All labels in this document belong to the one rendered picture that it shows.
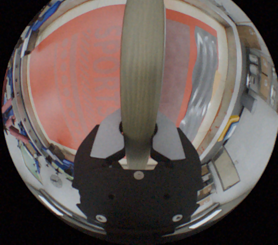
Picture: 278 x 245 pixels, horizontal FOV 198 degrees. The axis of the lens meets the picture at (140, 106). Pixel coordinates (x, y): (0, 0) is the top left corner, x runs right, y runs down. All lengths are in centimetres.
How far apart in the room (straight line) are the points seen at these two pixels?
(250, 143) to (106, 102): 357
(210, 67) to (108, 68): 20
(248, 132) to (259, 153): 100
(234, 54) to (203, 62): 13
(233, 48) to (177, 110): 24
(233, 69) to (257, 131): 320
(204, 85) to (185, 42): 10
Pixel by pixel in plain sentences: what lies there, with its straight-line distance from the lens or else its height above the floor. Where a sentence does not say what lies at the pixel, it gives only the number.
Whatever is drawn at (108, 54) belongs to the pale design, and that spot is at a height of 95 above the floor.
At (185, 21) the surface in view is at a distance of 21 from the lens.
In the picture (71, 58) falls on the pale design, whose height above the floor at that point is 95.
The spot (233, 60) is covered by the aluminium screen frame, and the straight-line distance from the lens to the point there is 28.
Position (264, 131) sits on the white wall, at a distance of 340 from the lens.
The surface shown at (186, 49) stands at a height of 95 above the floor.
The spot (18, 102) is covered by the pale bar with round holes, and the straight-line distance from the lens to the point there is 55.
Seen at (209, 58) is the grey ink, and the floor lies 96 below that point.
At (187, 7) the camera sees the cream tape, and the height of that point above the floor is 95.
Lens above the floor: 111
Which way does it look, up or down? 63 degrees down
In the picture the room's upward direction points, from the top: 174 degrees clockwise
